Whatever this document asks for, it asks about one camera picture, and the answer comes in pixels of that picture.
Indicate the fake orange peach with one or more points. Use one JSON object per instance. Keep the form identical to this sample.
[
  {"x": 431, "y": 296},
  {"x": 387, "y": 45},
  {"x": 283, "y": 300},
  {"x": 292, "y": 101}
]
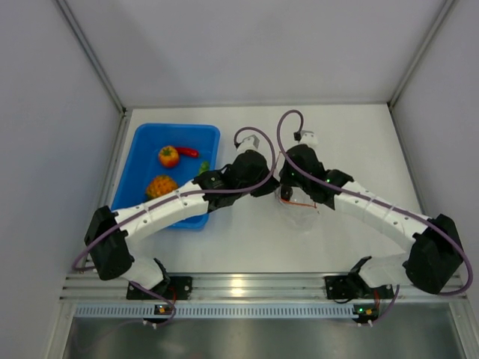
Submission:
[{"x": 169, "y": 157}]

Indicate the blue plastic bin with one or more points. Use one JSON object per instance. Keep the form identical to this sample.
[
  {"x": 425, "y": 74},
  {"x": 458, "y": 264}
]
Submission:
[{"x": 142, "y": 163}]

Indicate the fake green grapes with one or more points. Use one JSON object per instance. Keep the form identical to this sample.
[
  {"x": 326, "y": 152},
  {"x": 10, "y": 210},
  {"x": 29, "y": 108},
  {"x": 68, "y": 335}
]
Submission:
[{"x": 204, "y": 167}]

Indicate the fake pineapple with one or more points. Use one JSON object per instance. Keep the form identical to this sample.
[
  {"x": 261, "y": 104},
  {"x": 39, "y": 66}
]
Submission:
[{"x": 160, "y": 186}]

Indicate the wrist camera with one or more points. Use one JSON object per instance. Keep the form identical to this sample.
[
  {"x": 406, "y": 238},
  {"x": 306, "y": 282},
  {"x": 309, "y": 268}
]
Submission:
[
  {"x": 249, "y": 143},
  {"x": 306, "y": 137}
]

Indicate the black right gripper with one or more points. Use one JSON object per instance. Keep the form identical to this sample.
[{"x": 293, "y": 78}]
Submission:
[{"x": 284, "y": 178}]

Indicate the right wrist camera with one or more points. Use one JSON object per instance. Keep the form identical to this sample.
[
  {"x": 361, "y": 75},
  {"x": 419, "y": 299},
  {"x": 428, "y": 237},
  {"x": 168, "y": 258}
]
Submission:
[{"x": 306, "y": 137}]

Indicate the slotted cable duct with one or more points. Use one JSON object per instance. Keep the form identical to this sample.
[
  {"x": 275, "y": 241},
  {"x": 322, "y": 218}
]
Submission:
[{"x": 219, "y": 311}]

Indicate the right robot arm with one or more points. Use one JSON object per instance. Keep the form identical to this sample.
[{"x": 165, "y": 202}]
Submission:
[{"x": 430, "y": 246}]

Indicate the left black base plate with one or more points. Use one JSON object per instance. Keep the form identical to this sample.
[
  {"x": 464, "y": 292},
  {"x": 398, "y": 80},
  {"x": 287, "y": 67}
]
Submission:
[{"x": 179, "y": 288}]

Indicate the fake red chili pepper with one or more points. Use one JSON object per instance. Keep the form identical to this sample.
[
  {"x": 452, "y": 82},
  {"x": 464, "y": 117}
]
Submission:
[{"x": 189, "y": 152}]

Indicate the clear zip top bag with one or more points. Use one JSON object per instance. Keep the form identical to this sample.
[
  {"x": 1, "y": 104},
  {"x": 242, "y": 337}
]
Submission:
[{"x": 300, "y": 214}]

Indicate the aluminium mounting rail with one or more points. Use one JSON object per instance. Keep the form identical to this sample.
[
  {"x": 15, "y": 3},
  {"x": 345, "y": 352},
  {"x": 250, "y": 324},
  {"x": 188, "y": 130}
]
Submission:
[{"x": 88, "y": 287}]

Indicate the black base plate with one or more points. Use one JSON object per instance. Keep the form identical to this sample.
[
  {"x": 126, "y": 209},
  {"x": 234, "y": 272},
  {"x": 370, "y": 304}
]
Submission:
[
  {"x": 347, "y": 287},
  {"x": 179, "y": 288}
]

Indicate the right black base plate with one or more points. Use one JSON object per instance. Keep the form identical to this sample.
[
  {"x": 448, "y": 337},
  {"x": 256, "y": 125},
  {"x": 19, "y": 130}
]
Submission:
[{"x": 347, "y": 287}]

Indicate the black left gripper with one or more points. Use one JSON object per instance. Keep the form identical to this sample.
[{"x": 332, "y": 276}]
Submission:
[{"x": 269, "y": 187}]

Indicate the fake dark eggplant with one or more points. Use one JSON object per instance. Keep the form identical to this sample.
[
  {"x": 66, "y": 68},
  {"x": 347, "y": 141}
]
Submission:
[{"x": 286, "y": 193}]

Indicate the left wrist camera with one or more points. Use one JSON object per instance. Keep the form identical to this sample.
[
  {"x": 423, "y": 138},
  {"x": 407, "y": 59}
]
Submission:
[{"x": 249, "y": 143}]

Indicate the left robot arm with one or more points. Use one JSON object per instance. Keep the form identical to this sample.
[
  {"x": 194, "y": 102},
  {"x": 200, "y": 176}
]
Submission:
[{"x": 112, "y": 235}]

